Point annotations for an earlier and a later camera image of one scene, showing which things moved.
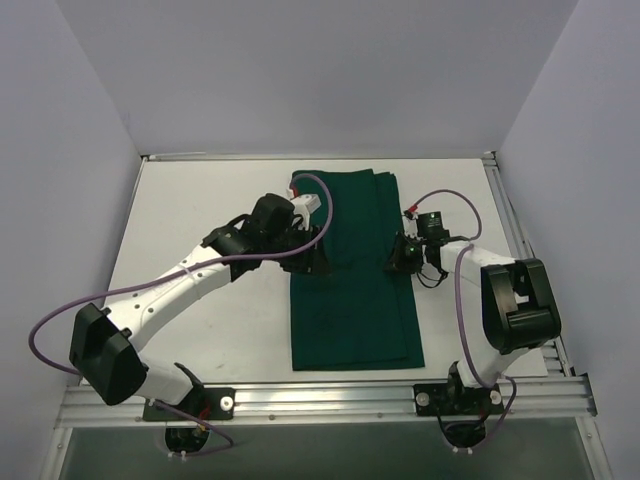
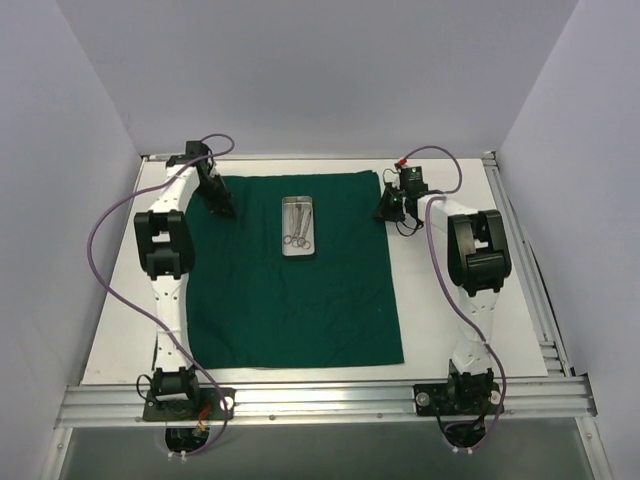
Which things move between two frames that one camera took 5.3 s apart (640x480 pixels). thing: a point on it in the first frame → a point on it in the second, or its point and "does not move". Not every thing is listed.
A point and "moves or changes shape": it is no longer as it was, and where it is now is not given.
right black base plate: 456,399 does not move
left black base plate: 207,403 does not move
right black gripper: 401,255 → 391,204
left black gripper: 310,251 → 215,191
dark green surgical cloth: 355,313 moves or changes shape
